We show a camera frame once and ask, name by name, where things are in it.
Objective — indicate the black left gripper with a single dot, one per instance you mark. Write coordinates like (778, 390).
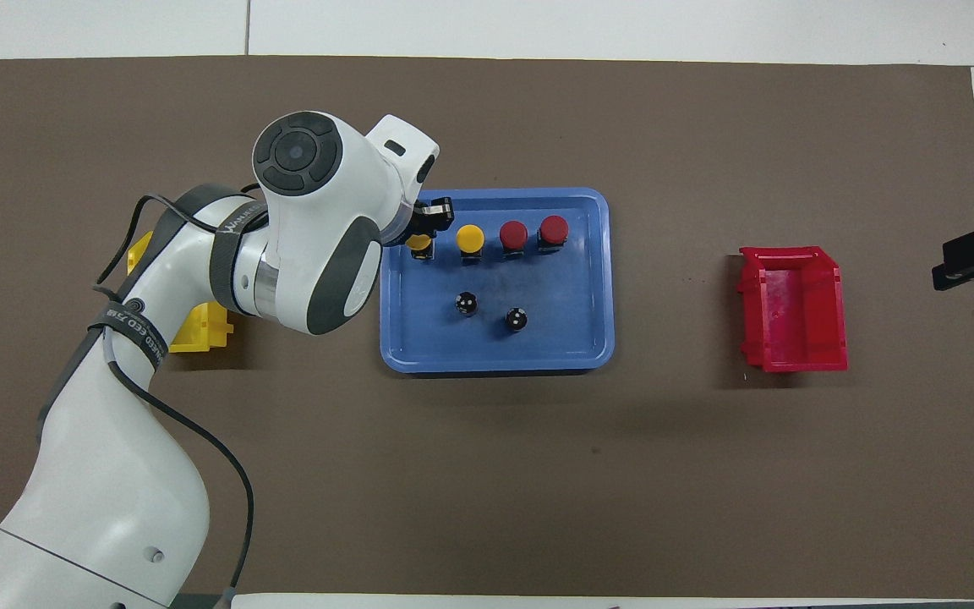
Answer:
(407, 224)

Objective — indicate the yellow push button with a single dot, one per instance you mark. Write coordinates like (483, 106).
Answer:
(471, 238)
(419, 244)

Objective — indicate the red push button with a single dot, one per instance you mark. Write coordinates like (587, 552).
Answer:
(513, 234)
(553, 229)

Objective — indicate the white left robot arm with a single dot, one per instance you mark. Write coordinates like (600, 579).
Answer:
(318, 237)

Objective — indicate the blue plastic tray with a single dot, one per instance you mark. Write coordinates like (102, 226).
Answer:
(538, 338)

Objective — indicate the black cylindrical capacitor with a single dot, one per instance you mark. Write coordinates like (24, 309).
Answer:
(467, 303)
(517, 320)

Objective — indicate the red plastic bin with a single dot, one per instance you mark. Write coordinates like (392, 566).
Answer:
(791, 304)

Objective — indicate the yellow plastic bin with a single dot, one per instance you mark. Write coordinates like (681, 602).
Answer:
(199, 334)

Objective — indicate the brown table mat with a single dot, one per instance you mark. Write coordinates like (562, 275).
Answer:
(487, 491)

